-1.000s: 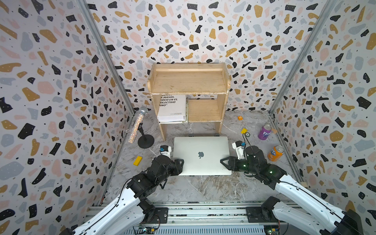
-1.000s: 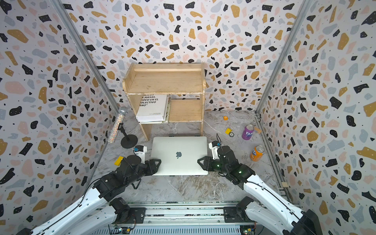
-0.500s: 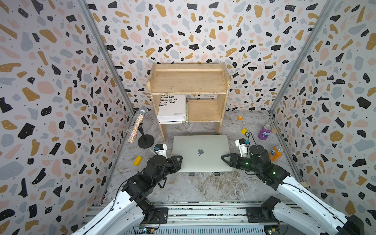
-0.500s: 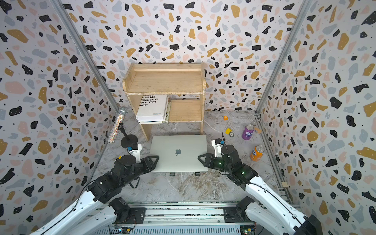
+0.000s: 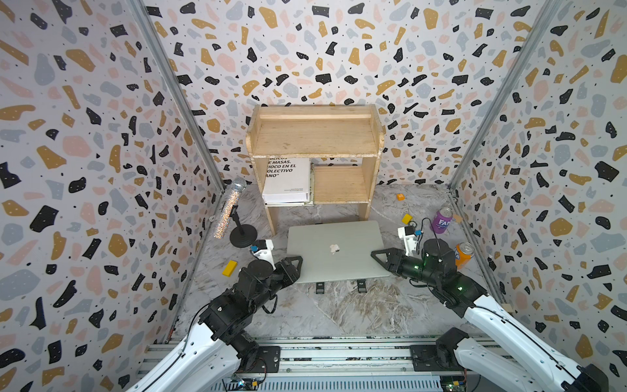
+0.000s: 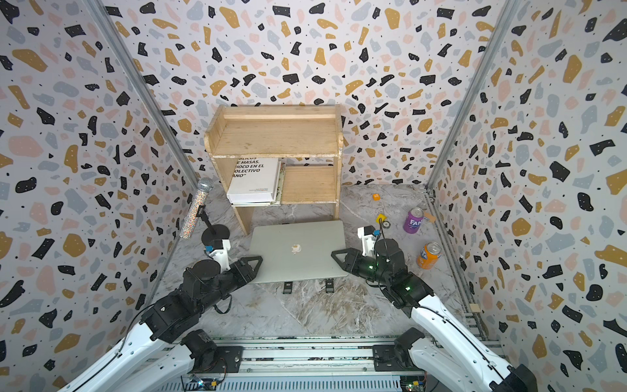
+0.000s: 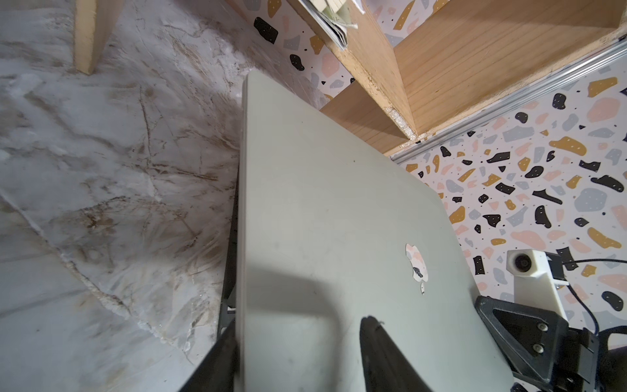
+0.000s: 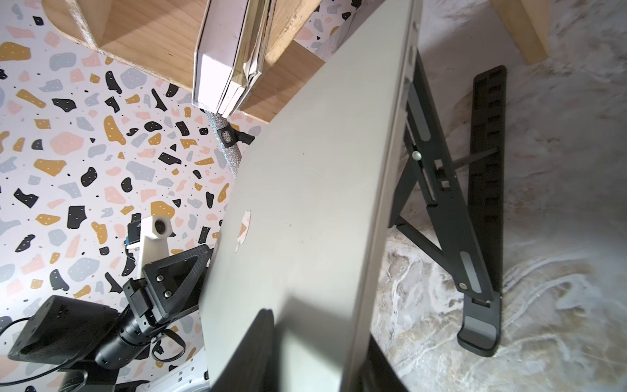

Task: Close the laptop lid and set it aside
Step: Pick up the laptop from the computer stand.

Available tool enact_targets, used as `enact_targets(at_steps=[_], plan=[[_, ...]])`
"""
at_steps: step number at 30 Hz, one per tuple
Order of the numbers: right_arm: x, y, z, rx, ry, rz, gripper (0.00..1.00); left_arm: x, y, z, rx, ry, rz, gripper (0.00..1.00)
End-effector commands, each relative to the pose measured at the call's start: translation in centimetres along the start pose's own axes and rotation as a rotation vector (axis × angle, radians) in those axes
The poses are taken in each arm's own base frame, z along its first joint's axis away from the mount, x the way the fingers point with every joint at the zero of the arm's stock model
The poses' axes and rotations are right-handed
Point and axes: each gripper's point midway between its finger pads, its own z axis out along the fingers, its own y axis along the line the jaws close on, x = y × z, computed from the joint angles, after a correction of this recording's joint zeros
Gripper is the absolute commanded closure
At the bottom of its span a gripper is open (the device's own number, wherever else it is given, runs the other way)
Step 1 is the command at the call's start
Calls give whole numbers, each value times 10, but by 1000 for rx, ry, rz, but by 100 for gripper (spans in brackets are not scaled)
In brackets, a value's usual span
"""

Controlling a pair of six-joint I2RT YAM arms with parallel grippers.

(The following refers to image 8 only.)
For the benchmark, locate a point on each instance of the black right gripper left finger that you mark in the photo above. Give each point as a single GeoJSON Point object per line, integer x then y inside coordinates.
{"type": "Point", "coordinates": [251, 368]}

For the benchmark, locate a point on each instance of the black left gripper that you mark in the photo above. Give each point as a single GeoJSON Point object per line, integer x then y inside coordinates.
{"type": "Point", "coordinates": [173, 289]}

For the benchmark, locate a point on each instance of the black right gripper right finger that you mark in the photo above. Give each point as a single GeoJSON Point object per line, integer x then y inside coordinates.
{"type": "Point", "coordinates": [377, 374]}

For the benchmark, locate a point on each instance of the silver laptop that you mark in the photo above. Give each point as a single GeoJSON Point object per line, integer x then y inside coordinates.
{"type": "Point", "coordinates": [307, 218]}

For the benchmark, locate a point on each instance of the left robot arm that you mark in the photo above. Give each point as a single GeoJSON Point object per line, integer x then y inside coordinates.
{"type": "Point", "coordinates": [90, 343]}

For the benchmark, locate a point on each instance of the black laptop stand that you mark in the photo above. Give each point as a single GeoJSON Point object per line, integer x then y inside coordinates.
{"type": "Point", "coordinates": [453, 209]}

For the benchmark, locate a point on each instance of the glitter microphone on stand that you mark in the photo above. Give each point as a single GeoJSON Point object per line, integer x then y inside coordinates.
{"type": "Point", "coordinates": [228, 138]}

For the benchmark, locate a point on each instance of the white book on shelf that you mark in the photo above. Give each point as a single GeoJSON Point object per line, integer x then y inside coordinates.
{"type": "Point", "coordinates": [230, 53]}

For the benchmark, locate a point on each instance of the wooden shelf unit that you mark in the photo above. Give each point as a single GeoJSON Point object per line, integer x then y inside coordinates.
{"type": "Point", "coordinates": [160, 37]}

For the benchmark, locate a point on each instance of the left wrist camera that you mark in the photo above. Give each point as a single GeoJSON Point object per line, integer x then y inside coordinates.
{"type": "Point", "coordinates": [147, 242]}

